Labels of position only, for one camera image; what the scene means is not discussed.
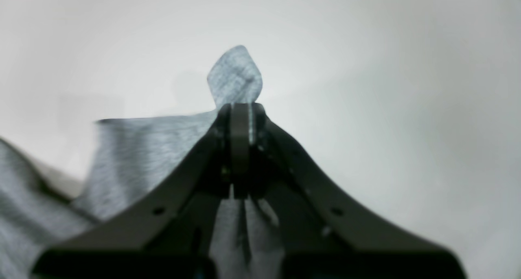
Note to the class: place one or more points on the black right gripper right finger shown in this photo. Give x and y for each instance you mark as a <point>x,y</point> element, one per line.
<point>326,233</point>

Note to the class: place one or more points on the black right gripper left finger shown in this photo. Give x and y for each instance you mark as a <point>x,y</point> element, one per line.
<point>167,233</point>

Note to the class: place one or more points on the grey T-shirt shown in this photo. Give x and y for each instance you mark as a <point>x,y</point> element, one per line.
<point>133,157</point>

